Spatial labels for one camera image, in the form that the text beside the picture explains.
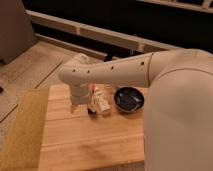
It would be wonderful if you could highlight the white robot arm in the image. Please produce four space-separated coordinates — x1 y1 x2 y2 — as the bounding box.
59 49 213 171

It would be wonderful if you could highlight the wooden tabletop board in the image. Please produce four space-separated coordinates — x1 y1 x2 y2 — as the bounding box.
38 84 144 171

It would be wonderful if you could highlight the white railing shelf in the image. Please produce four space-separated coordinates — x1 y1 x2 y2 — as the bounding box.
27 10 178 53

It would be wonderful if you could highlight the white plastic bottle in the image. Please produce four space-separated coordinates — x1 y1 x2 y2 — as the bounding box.
94 88 110 116

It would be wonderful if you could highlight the yellow-green mat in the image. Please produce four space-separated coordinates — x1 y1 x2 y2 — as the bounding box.
0 89 49 171

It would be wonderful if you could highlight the grey cabinet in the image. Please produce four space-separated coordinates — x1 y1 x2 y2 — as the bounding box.
0 0 37 64

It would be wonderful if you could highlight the dark round bowl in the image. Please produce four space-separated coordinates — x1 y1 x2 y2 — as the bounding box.
114 87 145 113

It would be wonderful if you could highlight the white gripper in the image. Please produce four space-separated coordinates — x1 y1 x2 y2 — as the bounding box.
69 84 90 114

